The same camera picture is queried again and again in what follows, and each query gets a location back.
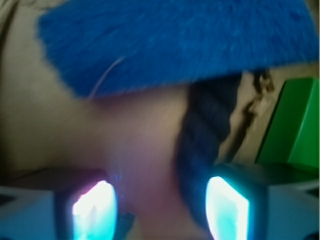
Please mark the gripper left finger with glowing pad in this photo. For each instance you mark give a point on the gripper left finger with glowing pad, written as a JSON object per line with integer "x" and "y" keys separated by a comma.
{"x": 58, "y": 204}

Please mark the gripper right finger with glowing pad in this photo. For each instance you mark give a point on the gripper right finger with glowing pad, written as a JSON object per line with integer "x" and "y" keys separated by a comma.
{"x": 277, "y": 201}

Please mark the blue sponge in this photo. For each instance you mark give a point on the blue sponge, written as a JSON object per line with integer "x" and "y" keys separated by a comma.
{"x": 102, "y": 48}

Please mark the green rectangular block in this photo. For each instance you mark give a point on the green rectangular block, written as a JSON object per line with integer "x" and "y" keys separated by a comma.
{"x": 293, "y": 132}

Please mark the brown paper bag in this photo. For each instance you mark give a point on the brown paper bag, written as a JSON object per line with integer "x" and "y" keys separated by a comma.
{"x": 157, "y": 145}

